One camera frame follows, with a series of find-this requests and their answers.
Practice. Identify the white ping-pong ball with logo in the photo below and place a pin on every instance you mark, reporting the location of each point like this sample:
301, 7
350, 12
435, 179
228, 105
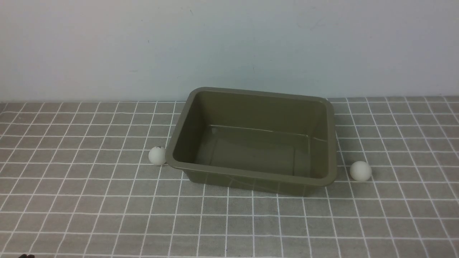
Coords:
157, 155

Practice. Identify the plain white ping-pong ball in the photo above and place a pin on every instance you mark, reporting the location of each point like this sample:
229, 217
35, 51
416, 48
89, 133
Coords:
360, 171

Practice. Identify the olive green plastic bin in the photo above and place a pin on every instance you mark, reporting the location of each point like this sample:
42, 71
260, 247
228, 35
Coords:
262, 141

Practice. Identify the grey checkered tablecloth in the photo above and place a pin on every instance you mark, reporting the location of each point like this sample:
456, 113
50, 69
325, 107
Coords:
76, 182

